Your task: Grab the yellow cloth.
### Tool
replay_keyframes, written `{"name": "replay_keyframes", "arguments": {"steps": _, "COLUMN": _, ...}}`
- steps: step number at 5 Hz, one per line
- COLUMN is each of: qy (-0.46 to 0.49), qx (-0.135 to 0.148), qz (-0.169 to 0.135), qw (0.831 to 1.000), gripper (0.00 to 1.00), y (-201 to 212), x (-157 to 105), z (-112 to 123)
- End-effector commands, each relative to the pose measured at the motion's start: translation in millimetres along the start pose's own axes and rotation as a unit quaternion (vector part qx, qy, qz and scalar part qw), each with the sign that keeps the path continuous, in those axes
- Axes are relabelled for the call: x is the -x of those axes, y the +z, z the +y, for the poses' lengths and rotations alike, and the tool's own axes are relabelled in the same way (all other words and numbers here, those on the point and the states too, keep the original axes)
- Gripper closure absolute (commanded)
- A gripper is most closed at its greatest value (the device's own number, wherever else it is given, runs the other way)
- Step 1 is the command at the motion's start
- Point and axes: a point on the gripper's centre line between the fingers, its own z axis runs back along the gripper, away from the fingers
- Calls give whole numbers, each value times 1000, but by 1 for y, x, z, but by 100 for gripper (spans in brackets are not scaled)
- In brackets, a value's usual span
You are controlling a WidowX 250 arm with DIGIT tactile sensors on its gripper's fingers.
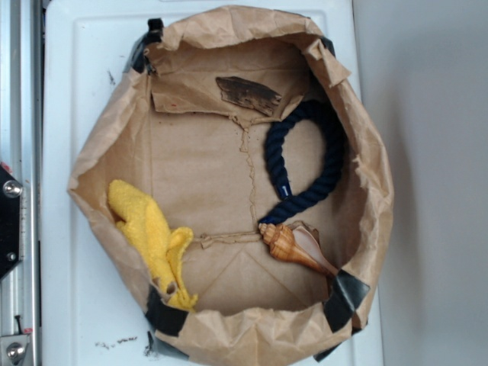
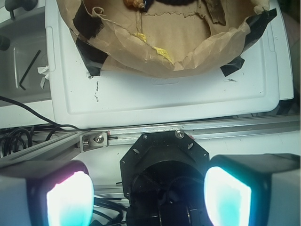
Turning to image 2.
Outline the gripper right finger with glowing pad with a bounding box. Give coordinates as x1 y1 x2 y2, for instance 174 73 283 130
204 153 301 226

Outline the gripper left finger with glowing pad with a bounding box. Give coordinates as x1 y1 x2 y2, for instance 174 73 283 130
0 161 94 226

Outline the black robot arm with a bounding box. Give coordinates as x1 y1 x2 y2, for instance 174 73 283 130
0 131 301 226

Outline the black hex key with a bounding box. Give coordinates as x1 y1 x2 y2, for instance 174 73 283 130
19 49 41 90

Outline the grey plastic bin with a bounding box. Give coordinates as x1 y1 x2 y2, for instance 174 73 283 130
0 14 55 108

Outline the brown paper bag nest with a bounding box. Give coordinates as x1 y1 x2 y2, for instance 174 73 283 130
57 0 277 78

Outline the dark wood bark piece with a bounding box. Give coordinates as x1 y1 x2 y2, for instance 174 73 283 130
205 0 226 26

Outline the orange spiral seashell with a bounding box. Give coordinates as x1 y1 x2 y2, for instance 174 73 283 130
123 0 144 8

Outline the aluminium frame rail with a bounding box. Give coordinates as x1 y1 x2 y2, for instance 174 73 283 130
0 114 301 168

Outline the black power cable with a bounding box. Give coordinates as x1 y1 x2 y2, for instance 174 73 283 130
0 95 83 130

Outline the navy blue rope ring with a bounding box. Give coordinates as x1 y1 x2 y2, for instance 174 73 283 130
155 0 197 6

